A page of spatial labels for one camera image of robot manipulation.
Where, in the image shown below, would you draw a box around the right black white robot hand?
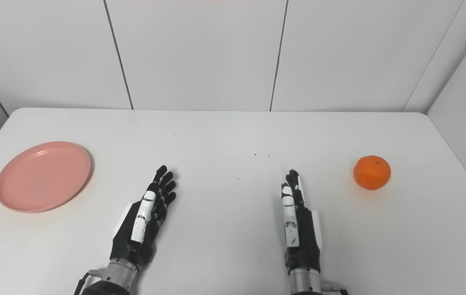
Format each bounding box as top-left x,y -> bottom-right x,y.
281,169 -> 323,275

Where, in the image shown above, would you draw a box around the orange fruit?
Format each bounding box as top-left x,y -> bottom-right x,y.
353,155 -> 391,191

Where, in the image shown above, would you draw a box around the pink round plate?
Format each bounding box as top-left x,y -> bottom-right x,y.
0,141 -> 92,213

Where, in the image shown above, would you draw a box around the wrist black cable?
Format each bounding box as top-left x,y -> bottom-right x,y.
74,269 -> 106,295
321,281 -> 349,295

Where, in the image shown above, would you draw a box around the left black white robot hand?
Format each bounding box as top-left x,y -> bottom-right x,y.
110,165 -> 177,270

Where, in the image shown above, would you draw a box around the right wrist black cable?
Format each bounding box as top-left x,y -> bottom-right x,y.
321,281 -> 349,295

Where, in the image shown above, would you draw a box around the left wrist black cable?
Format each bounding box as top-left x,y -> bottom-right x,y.
74,269 -> 106,295

